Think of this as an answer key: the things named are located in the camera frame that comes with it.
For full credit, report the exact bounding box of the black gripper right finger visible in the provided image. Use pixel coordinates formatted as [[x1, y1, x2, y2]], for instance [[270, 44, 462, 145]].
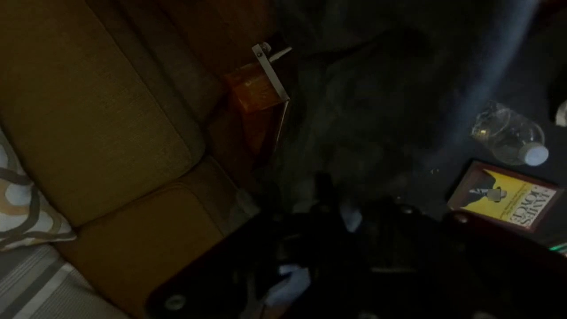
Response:
[[353, 202, 567, 319]]

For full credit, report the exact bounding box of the olive green sofa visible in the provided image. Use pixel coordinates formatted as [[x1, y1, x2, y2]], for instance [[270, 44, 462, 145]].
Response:
[[0, 0, 281, 319]]

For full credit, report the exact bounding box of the clear plastic bottle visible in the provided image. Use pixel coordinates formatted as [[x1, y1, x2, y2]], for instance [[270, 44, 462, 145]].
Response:
[[470, 99, 552, 168]]

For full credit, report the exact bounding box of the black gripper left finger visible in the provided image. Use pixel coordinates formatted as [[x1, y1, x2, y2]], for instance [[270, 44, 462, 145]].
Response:
[[146, 172, 359, 319]]

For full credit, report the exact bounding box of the wave patterned throw pillow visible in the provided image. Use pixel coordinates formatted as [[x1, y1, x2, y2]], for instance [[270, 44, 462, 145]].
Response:
[[0, 126, 81, 253]]

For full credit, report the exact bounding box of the brown cardboard box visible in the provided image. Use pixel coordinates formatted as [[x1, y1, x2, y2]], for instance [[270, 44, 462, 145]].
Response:
[[224, 60, 293, 160]]

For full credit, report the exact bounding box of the grey striped blanket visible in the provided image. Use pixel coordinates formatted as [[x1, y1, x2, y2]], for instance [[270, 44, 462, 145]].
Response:
[[0, 241, 130, 319]]

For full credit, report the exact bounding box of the dark grey plush robe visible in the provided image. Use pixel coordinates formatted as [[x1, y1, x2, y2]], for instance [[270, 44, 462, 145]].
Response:
[[260, 0, 567, 239]]

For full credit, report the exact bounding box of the yellow paperback book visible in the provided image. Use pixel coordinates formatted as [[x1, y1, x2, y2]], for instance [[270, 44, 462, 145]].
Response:
[[446, 158, 564, 236]]

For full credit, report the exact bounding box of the chrome garment rack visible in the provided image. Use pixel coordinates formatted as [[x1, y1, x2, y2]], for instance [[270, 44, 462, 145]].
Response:
[[251, 41, 295, 160]]

